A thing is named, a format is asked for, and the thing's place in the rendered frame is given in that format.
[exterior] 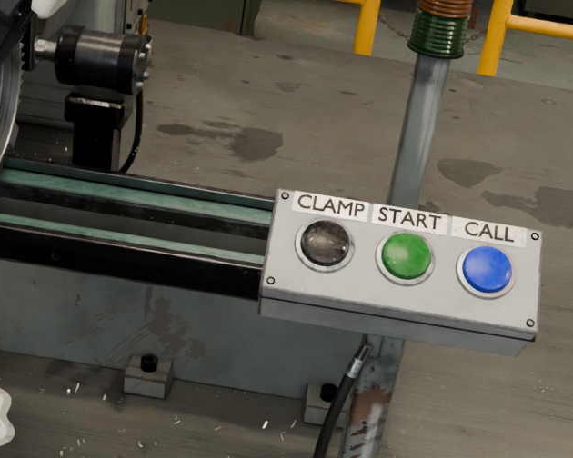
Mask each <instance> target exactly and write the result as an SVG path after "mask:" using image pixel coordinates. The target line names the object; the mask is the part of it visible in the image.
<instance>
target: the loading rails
mask: <svg viewBox="0 0 573 458"><path fill-rule="evenodd" d="M274 201H275V197H273V196H267V195H262V194H251V193H245V192H239V191H234V190H228V189H223V188H217V187H211V186H205V185H200V184H190V183H184V182H178V181H172V180H166V179H161V178H155V177H150V176H144V175H139V174H128V173H122V172H117V171H111V170H106V169H100V168H94V167H88V166H82V165H77V164H67V163H61V162H56V161H49V160H44V159H38V158H33V157H27V156H22V155H16V154H5V155H4V159H3V169H2V170H0V350H2V351H8V352H13V353H23V354H29V355H34V356H40V357H45V358H52V359H57V360H63V361H68V362H74V363H84V364H90V365H95V366H101V367H106V368H113V369H118V370H124V374H123V379H122V392H123V393H131V394H136V395H143V396H148V397H154V398H159V399H165V398H166V396H167V392H168V389H169V386H170V384H171V380H172V378H173V379H179V380H185V381H190V382H196V383H206V384H212V385H217V386H223V387H228V388H234V389H239V390H246V391H251V392H257V393H267V394H273V395H278V396H284V397H289V398H295V399H300V400H304V404H303V412H302V421H303V422H304V423H313V424H319V425H323V422H324V421H325V418H326V415H327V411H328V409H329V406H330V404H331V403H332V400H333V398H334V396H335V393H336V391H337V388H338V386H339V384H340V382H341V380H342V378H343V376H344V374H345V371H346V369H347V367H348V365H349V363H350V361H351V359H352V357H353V355H354V354H355V352H356V350H357V348H358V346H359V345H360V343H361V341H362V336H363V333H361V332H355V331H349V330H344V329H338V328H333V327H326V326H321V325H315V324H305V323H300V322H294V321H288V320H283V319H276V318H271V317H265V316H261V315H259V314H258V313H257V307H258V297H257V295H258V289H259V284H260V278H261V274H262V268H263V262H264V258H265V252H266V242H267V238H268V232H269V226H270V221H271V216H272V211H273V205H274Z"/></svg>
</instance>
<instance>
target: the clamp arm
mask: <svg viewBox="0 0 573 458"><path fill-rule="evenodd" d="M37 15H38V14H37V13H35V15H34V16H33V18H32V19H31V20H30V22H29V23H28V24H27V25H24V26H26V27H27V30H26V31H25V33H24V34H23V36H24V37H23V38H22V39H21V41H20V43H21V44H24V46H23V47H22V49H21V52H24V55H23V56H22V58H21V61H24V64H23V65H22V66H21V70H24V71H27V72H32V71H33V70H34V69H35V68H36V67H37V66H38V65H39V64H40V61H44V59H43V57H39V56H37V57H36V58H35V54H37V55H43V52H44V50H43V47H38V46H36V43H38V44H39V45H43V44H44V43H45V39H42V37H41V21H42V19H40V18H38V17H37ZM38 39H39V40H38ZM40 39H42V40H40ZM35 47H36V49H35Z"/></svg>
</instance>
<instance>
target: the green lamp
mask: <svg viewBox="0 0 573 458"><path fill-rule="evenodd" d="M469 18H470V16H468V17H466V18H447V17H442V16H438V15H432V14H429V13H427V12H425V11H423V10H421V9H420V8H419V7H418V6H417V10H416V15H415V20H414V24H413V29H412V33H411V37H410V44H411V45H412V46H413V47H415V48H416V49H417V50H420V51H423V52H426V53H429V54H432V55H444V56H453V55H460V54H461V53H462V50H463V46H464V42H465V37H466V32H467V28H468V23H469Z"/></svg>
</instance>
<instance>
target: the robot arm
mask: <svg viewBox="0 0 573 458"><path fill-rule="evenodd" d="M66 1H67V0H0V66H1V65H2V64H3V63H4V62H5V60H6V59H7V57H8V56H9V55H10V54H11V53H12V51H13V50H14V48H15V46H16V45H17V43H18V42H19V40H20V39H21V37H22V36H23V34H24V33H25V31H26V30H27V27H26V26H24V25H27V24H28V23H29V22H30V20H31V19H32V18H33V16H34V15H35V13H37V14H38V15H37V17H38V18H40V19H45V18H48V17H50V16H51V15H52V14H53V13H55V12H56V11H57V10H58V9H59V8H60V7H61V6H62V5H63V4H64V3H65V2H66Z"/></svg>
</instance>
